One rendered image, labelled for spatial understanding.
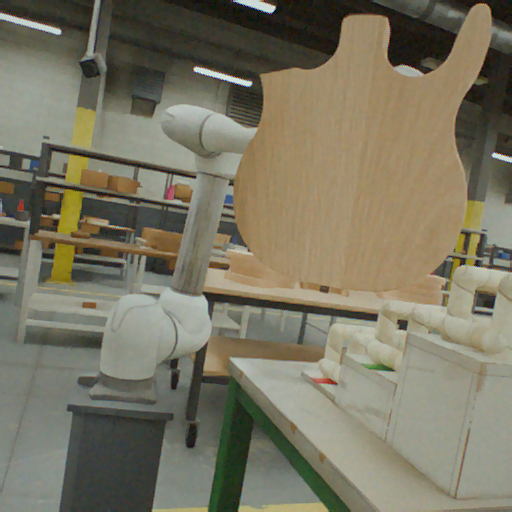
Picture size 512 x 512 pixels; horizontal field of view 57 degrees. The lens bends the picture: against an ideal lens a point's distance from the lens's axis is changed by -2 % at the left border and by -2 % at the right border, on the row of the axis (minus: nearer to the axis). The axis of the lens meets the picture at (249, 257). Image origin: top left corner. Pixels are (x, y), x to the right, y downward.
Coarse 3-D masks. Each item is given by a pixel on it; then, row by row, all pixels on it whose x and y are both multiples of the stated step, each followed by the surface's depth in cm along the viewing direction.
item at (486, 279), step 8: (456, 272) 67; (464, 272) 66; (472, 272) 66; (480, 272) 66; (488, 272) 67; (496, 272) 68; (504, 272) 69; (480, 280) 66; (488, 280) 67; (496, 280) 67; (480, 288) 67; (488, 288) 67; (496, 288) 67
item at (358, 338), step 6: (354, 336) 90; (360, 336) 90; (366, 336) 90; (372, 336) 91; (354, 342) 89; (360, 342) 89; (366, 342) 89; (396, 342) 92; (402, 342) 92; (366, 348) 90; (396, 348) 92; (402, 348) 92
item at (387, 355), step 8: (368, 344) 83; (376, 344) 81; (384, 344) 81; (368, 352) 82; (376, 352) 80; (384, 352) 78; (392, 352) 77; (400, 352) 76; (384, 360) 78; (392, 360) 76; (400, 360) 74; (392, 368) 76
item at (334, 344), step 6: (330, 330) 98; (330, 336) 97; (336, 336) 97; (330, 342) 97; (336, 342) 97; (342, 342) 98; (330, 348) 97; (336, 348) 97; (330, 354) 97; (336, 354) 97; (330, 360) 97; (336, 360) 97
